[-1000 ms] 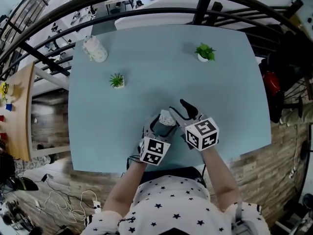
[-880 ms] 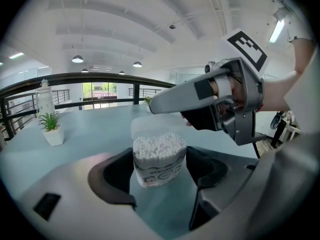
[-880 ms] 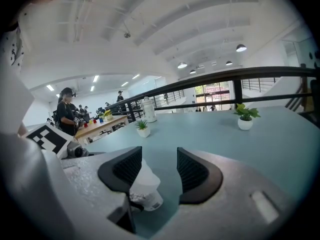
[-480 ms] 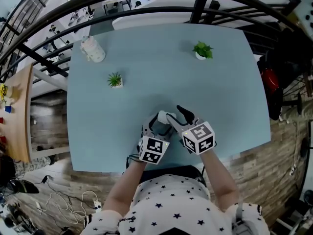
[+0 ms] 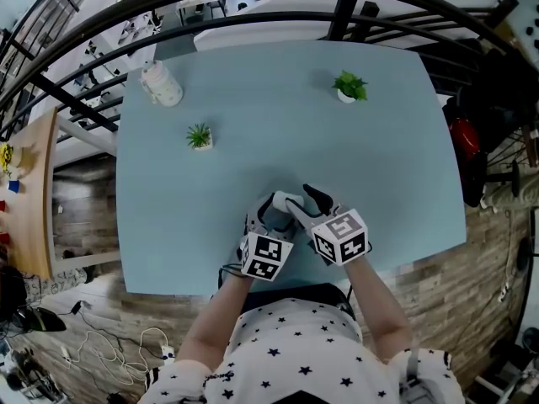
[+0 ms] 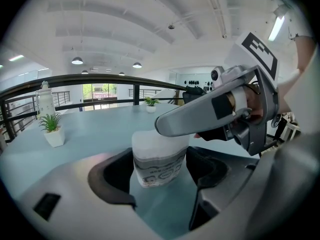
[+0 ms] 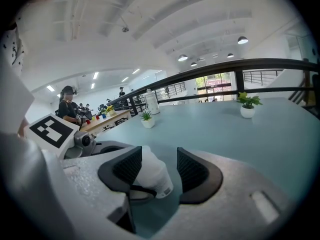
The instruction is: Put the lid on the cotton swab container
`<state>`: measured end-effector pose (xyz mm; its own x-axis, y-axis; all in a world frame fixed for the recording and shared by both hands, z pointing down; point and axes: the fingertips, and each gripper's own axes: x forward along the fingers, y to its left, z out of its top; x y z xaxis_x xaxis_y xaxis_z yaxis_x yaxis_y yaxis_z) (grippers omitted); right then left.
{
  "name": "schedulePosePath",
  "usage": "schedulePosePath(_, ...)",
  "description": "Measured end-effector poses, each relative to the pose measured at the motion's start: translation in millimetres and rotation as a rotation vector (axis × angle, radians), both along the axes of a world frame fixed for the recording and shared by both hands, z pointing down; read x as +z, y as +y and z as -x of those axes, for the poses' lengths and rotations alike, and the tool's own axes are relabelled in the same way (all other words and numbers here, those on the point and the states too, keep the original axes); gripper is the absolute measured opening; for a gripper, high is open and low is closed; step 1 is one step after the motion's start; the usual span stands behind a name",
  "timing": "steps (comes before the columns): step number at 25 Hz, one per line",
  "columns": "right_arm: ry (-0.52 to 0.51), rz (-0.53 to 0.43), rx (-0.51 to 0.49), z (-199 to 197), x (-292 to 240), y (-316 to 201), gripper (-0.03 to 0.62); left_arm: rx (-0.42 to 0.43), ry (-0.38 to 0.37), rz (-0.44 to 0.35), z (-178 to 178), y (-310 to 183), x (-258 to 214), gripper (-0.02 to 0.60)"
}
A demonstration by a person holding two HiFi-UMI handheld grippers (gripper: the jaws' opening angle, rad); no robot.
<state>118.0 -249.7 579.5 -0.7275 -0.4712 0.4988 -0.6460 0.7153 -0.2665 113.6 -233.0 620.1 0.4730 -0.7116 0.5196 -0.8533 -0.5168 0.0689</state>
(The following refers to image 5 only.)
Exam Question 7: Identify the leafy plant in round pot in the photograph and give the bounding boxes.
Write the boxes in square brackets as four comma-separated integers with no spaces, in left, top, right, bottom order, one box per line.
[331,70,369,104]

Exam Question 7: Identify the wooden side table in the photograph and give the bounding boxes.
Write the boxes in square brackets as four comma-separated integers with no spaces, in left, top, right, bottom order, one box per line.
[0,107,59,280]

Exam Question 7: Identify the pink and white bottle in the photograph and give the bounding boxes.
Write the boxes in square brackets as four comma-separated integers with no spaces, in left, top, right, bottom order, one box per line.
[140,60,184,108]

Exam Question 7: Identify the white table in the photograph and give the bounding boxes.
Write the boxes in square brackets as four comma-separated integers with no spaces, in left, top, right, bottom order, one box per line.
[192,9,424,53]

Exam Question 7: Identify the black metal railing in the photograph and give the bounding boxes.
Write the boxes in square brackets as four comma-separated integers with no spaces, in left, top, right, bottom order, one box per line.
[0,0,539,142]

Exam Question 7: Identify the white cotton swab container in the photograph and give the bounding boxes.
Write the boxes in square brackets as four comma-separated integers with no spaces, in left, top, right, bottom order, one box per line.
[271,190,305,213]

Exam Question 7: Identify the grey shoulder strap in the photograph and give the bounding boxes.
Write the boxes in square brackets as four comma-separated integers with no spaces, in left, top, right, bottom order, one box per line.
[403,346,423,397]

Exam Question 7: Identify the black stool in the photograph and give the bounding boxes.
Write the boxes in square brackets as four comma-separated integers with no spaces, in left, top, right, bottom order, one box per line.
[508,160,524,204]

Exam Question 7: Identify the white floor cable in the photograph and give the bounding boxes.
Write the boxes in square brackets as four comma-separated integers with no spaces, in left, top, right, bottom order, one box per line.
[62,326,176,387]

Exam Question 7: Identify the yellow toy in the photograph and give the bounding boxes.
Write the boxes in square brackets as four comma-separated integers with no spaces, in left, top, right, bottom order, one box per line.
[0,141,16,177]

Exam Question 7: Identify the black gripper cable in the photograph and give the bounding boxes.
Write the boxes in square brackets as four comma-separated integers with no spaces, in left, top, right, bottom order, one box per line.
[216,262,243,290]

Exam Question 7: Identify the spiky plant in square pot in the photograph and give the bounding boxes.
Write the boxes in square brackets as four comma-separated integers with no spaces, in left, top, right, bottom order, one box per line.
[185,122,214,152]

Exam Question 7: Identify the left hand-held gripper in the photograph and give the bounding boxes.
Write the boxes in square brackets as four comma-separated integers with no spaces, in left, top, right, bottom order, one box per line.
[239,192,298,284]

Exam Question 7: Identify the person's right forearm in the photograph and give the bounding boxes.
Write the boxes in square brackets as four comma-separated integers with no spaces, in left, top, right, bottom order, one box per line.
[341,258,416,364]

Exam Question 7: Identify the white star-printed shirt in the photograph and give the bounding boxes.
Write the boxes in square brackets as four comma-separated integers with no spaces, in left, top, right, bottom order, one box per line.
[136,296,467,404]

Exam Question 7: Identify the person's left forearm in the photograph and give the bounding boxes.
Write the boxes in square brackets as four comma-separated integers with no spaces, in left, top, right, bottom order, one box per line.
[179,274,256,368]

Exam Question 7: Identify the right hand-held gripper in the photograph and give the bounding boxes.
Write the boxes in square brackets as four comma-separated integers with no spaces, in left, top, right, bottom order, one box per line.
[285,183,371,268]

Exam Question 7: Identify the red round object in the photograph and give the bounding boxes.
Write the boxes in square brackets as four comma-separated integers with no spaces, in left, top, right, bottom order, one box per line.
[448,117,482,168]

